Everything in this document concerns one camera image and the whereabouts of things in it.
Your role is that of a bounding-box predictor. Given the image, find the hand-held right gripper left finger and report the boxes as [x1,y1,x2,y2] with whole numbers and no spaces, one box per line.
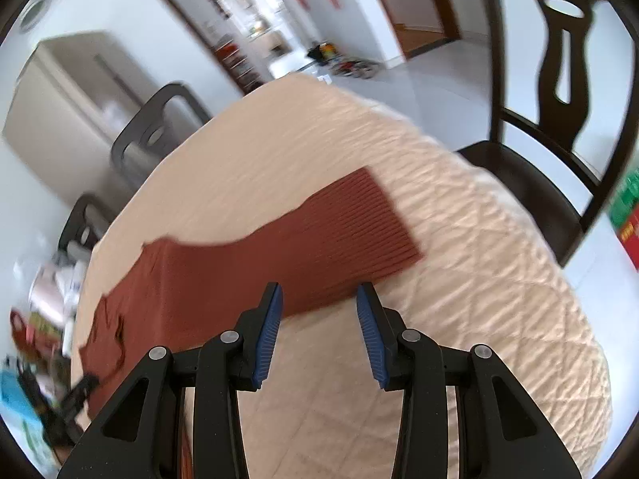
[56,282,284,479]

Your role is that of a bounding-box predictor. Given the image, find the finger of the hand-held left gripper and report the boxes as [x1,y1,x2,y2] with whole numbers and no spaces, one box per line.
[59,373,101,419]

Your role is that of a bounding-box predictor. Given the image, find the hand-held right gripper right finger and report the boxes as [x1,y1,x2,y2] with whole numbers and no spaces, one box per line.
[355,282,584,479]

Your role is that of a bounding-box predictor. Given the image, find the brown knit sweater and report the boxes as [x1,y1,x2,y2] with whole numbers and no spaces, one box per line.
[79,166,426,479]

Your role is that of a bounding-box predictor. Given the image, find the blue plastic bag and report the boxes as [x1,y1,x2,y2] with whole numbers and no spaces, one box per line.
[0,368,32,422]

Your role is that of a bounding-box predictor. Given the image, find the red bag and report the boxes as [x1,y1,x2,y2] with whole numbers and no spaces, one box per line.
[9,309,32,356]

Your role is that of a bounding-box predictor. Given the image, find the pink electric kettle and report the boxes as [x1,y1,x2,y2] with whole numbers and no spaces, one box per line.
[29,264,69,329]

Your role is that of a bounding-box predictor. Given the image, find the beige quilted table cover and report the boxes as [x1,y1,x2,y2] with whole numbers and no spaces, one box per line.
[70,72,614,479]

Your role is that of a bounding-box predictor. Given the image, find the grey plastic chair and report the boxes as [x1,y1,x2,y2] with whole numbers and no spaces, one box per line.
[111,82,213,195]
[57,194,115,255]

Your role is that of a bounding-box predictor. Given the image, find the dark wooden chair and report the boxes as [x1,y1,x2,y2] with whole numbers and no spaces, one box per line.
[454,0,639,267]

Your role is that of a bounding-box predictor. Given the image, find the pile of shoes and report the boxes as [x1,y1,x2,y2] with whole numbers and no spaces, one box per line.
[331,56,383,81]

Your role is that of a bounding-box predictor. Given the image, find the shoe rack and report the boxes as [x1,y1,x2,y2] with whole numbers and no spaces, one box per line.
[214,35,264,93]

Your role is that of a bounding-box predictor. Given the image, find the green box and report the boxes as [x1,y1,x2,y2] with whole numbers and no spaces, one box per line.
[606,167,639,230]

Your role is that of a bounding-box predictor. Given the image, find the beige refrigerator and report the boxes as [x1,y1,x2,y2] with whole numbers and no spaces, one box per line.
[1,31,168,200]

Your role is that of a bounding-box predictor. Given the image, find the brown wooden door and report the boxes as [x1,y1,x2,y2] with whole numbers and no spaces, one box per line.
[360,0,462,61]

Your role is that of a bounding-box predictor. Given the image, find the round ceiling light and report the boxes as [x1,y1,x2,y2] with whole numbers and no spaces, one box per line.
[22,2,52,29]

